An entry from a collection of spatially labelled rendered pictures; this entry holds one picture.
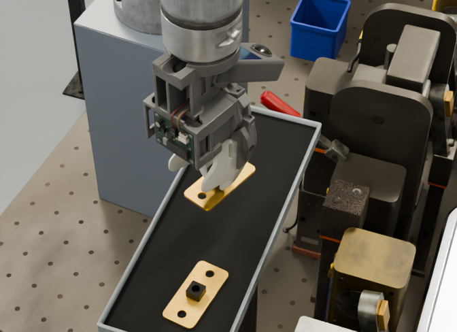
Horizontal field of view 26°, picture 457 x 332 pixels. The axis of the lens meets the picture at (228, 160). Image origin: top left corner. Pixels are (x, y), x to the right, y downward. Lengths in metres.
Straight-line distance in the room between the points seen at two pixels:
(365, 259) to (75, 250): 0.65
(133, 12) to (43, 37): 1.77
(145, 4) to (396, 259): 0.53
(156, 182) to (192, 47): 0.79
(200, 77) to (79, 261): 0.82
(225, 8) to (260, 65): 0.14
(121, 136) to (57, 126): 1.31
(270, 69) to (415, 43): 0.36
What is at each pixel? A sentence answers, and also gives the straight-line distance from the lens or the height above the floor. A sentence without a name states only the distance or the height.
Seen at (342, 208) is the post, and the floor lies 1.10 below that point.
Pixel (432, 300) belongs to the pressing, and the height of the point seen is 1.00.
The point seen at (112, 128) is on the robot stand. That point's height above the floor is 0.90.
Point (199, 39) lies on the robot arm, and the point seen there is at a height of 1.47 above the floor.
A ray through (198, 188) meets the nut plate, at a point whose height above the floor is 1.22.
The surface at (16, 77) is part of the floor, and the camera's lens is 3.10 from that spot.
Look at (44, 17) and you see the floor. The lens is 3.30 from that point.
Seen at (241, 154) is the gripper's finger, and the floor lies 1.29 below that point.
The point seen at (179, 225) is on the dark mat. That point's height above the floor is 1.16.
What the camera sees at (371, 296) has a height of 1.11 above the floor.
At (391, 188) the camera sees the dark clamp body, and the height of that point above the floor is 1.08.
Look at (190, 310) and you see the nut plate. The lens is 1.06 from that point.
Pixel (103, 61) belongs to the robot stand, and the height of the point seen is 1.04.
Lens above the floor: 2.04
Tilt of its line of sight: 47 degrees down
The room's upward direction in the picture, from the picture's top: straight up
